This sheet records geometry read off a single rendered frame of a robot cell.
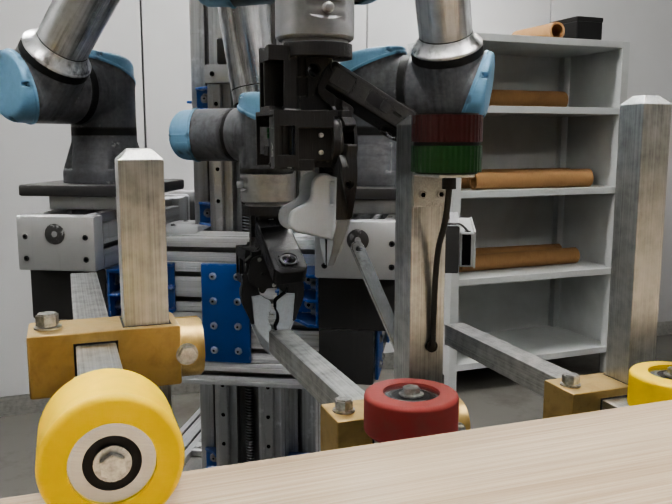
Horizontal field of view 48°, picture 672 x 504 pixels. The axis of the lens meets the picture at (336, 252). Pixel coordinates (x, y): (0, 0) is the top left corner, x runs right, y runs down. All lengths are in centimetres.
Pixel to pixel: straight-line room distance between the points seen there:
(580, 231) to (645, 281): 315
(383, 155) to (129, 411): 91
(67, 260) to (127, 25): 207
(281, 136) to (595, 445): 37
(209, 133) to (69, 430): 69
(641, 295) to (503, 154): 308
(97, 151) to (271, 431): 62
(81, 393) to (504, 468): 28
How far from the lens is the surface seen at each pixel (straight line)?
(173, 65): 329
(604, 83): 387
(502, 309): 399
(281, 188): 103
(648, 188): 82
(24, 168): 323
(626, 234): 83
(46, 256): 132
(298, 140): 70
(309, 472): 52
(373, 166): 127
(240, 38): 121
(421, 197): 67
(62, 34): 129
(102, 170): 140
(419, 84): 126
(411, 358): 70
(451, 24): 122
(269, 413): 151
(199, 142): 109
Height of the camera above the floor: 112
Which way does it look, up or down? 9 degrees down
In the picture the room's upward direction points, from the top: straight up
